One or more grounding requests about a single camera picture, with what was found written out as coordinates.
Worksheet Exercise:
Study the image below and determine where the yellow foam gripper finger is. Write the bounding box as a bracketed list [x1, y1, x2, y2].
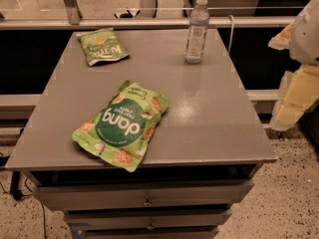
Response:
[268, 24, 293, 50]
[270, 65, 319, 131]

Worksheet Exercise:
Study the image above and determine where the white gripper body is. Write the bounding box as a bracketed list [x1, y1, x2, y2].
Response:
[289, 0, 319, 65]

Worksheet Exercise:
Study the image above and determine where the green Kettle jalapeno chip bag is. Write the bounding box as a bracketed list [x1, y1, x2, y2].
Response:
[76, 28, 130, 67]

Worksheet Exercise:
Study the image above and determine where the green Dang rice chips bag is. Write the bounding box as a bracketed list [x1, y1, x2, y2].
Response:
[72, 81, 169, 172]

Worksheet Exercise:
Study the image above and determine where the clear plastic water bottle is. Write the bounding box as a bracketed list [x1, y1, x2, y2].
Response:
[185, 0, 209, 64]

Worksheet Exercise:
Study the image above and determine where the grey metal railing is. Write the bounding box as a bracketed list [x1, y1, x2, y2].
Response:
[0, 0, 309, 30]

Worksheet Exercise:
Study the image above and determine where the white cable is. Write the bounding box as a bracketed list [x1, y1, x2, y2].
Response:
[226, 14, 235, 56]

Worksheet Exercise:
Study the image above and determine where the black floor cable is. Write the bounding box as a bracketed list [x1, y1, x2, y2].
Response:
[0, 177, 48, 239]

